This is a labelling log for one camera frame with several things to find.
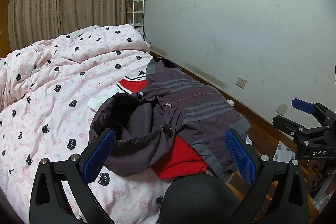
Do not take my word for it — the purple grey hooded jacket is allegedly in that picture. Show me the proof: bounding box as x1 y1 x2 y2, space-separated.
89 57 251 182

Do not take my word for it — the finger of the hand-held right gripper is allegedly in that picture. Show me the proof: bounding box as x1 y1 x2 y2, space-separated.
291 98 336 128
272 115 316 140

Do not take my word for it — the white shelf rack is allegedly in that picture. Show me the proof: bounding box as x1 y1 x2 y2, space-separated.
127 0 146 37

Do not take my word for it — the pink cat-print duvet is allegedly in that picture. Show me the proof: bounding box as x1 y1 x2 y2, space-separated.
0 25 210 224

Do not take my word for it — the white bathroom scale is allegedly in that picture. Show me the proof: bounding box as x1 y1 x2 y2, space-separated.
273 141 298 163

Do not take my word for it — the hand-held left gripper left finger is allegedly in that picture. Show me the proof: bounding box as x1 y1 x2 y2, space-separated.
29 128 117 224

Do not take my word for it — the clear plastic bag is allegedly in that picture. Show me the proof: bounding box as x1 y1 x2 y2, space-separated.
312 193 334 217

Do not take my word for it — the red garment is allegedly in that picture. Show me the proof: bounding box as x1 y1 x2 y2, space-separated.
115 76 210 180

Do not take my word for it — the white tissue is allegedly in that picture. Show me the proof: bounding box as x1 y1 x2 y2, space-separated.
88 98 106 111

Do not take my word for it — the person's right hand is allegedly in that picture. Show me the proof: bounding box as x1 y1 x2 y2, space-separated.
308 160 332 191

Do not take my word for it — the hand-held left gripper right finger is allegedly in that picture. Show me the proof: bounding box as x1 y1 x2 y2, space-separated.
224 128 311 224

